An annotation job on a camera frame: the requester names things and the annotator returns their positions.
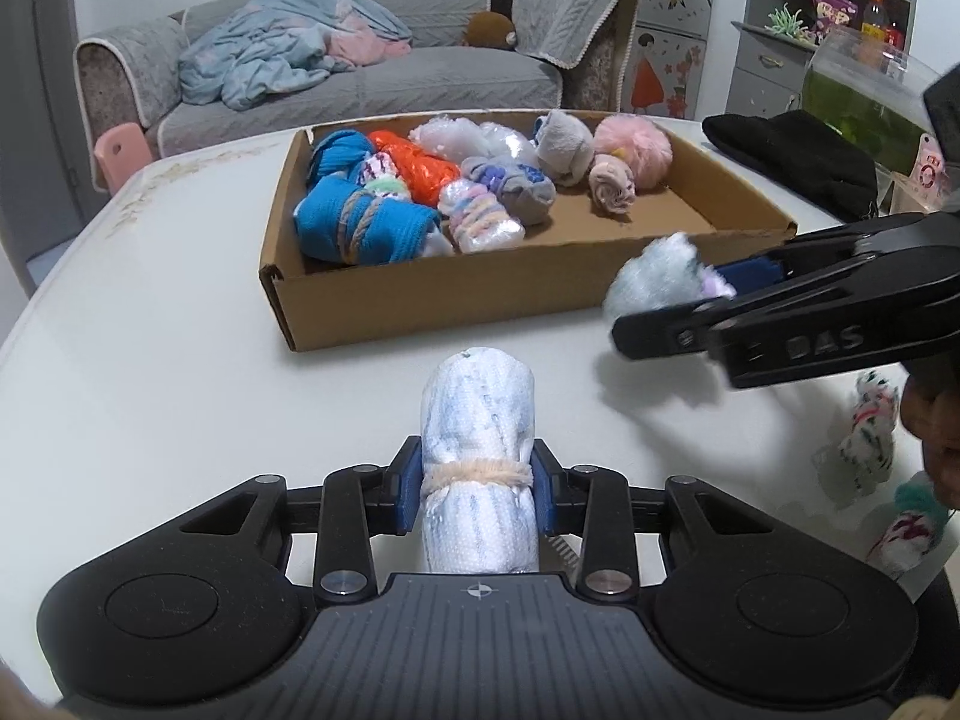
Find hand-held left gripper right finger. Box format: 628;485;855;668
531;435;786;604

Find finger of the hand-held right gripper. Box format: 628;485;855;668
610;291;760;361
715;210;960;297

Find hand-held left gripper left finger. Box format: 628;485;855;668
175;433;424;604

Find fluffy white roll purple band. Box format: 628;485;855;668
603;232;740;325

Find white blue roll peach band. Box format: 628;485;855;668
418;345;542;578

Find mauve sock roll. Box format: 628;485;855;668
586;153;639;220

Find shallow cardboard box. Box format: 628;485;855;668
259;111;799;352

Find pink fluffy pompom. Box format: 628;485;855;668
592;113;674;189

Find grey and blue sock roll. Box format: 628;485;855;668
460;155;558;226

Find pale grey knit sock roll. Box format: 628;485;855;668
533;109;596;188

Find white roll pink stripes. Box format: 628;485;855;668
436;178;527;255

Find large blue roll with rope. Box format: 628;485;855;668
292;178;444;266

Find bubble wrap bundle red band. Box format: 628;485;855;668
410;115;482;163

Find orange plastic bundle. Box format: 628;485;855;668
367;130;461;209

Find small colourful sock roll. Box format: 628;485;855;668
355;153;414;203

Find small blue sock roll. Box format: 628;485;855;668
308;128;377;185

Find person's right hand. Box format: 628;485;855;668
900;370;960;494

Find patterned sock roll pink band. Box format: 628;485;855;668
835;369;902;497

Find red and white pouch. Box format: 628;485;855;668
907;133;950;193

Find black knit hat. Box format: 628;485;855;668
700;109;881;223

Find glass fish bowl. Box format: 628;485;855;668
800;28;950;175

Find grey cabinet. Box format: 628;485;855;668
723;0;925;122

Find patterned sock roll teal scrunchie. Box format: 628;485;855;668
868;473;955;580

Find purple snack bag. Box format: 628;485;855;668
811;0;859;43

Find green plant ornament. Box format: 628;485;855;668
764;4;815;43

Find fridge with flower decals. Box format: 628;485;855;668
551;0;722;122

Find brown plush toy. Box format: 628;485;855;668
463;11;519;53

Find grey sofa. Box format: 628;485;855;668
73;0;643;166

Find pink cloth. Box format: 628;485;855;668
325;15;414;69

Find pink plastic stool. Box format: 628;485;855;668
93;124;155;193

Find light blue blanket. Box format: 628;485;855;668
178;0;414;110

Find grey door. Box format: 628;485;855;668
15;0;83;275

